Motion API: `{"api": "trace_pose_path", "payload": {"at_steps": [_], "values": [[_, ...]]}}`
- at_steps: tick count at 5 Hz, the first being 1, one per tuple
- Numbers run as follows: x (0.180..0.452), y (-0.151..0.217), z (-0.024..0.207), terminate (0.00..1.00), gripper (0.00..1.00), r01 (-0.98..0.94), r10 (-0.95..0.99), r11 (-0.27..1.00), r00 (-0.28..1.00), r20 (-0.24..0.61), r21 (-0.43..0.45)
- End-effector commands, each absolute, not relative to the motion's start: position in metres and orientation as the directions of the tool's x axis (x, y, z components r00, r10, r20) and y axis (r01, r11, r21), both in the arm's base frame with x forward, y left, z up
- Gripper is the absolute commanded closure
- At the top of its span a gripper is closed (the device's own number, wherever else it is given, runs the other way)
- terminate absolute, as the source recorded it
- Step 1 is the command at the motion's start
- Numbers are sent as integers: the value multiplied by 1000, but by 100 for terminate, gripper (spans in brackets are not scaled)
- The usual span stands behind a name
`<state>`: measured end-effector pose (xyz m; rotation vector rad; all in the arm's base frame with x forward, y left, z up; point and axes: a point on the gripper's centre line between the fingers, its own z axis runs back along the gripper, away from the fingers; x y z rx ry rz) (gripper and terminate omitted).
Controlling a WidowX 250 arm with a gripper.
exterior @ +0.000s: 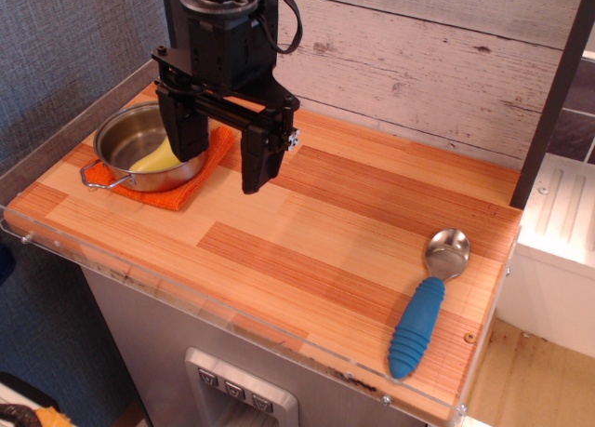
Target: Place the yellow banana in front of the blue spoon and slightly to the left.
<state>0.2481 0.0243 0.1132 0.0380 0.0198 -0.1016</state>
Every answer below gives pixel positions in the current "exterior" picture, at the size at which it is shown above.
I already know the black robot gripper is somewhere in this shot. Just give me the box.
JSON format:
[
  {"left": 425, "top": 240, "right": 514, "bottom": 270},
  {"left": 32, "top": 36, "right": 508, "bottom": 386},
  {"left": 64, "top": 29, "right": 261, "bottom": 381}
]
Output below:
[{"left": 152, "top": 0, "right": 300, "bottom": 194}]

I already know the yellow toy banana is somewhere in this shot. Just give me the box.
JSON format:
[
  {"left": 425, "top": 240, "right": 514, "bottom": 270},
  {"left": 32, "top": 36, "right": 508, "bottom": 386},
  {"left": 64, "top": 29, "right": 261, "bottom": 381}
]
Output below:
[{"left": 128, "top": 138, "right": 182, "bottom": 172}]

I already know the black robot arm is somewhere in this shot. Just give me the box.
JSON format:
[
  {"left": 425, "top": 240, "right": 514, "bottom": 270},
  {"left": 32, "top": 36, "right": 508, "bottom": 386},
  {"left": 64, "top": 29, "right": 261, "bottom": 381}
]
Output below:
[{"left": 152, "top": 0, "right": 303, "bottom": 194}]

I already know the orange cloth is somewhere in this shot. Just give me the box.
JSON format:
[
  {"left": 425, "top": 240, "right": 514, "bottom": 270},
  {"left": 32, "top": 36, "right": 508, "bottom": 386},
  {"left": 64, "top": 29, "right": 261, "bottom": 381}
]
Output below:
[{"left": 112, "top": 126, "right": 235, "bottom": 211}]

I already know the stainless steel pot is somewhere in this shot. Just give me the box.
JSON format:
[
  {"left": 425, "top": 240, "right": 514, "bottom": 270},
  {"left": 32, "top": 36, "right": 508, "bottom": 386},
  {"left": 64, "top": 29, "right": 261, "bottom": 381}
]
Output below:
[{"left": 80, "top": 101, "right": 206, "bottom": 192}]

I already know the clear acrylic table guard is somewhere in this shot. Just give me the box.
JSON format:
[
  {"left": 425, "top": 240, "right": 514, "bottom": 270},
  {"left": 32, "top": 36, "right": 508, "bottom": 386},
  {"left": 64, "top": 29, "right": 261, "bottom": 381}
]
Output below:
[{"left": 0, "top": 204, "right": 522, "bottom": 421}]

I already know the grey toy fridge cabinet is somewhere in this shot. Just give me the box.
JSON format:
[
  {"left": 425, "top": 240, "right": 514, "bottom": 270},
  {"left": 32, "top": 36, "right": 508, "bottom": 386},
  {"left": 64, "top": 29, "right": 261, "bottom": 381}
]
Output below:
[{"left": 83, "top": 268, "right": 421, "bottom": 426}]

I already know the white toy sink unit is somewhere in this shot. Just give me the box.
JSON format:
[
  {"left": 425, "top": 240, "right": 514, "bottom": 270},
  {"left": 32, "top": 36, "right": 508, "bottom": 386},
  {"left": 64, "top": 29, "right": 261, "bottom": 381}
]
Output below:
[{"left": 492, "top": 49, "right": 595, "bottom": 356}]

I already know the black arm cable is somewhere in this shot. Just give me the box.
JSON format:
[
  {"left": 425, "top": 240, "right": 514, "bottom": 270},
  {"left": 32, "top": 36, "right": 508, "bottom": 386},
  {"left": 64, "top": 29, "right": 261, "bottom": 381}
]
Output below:
[{"left": 259, "top": 0, "right": 304, "bottom": 55}]

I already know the dark grey left post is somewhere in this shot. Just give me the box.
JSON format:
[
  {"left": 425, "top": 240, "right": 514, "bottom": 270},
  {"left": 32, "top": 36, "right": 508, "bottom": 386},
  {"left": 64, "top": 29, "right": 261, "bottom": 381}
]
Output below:
[{"left": 163, "top": 0, "right": 189, "bottom": 49}]

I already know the dark grey post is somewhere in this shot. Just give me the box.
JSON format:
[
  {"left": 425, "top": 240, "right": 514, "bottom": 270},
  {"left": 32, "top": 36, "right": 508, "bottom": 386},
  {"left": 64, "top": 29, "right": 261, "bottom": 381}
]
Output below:
[
  {"left": 509, "top": 0, "right": 594, "bottom": 209},
  {"left": 163, "top": 0, "right": 189, "bottom": 49}
]

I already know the blue handled metal spoon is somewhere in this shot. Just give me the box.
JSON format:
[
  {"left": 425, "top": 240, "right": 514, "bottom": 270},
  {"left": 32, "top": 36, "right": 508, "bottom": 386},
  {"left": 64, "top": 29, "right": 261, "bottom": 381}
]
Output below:
[{"left": 388, "top": 228, "right": 470, "bottom": 380}]

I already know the dark grey right post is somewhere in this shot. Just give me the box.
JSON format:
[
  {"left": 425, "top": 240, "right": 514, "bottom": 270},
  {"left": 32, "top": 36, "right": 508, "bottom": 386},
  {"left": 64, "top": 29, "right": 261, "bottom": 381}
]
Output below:
[{"left": 509, "top": 0, "right": 594, "bottom": 209}]

